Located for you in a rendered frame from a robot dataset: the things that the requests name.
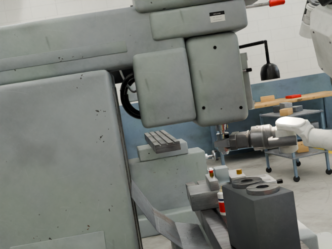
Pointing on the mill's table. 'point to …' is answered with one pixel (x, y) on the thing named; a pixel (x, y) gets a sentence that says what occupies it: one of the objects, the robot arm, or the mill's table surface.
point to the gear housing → (198, 20)
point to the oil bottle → (221, 202)
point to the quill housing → (216, 78)
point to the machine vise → (211, 192)
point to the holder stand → (260, 215)
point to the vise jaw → (234, 175)
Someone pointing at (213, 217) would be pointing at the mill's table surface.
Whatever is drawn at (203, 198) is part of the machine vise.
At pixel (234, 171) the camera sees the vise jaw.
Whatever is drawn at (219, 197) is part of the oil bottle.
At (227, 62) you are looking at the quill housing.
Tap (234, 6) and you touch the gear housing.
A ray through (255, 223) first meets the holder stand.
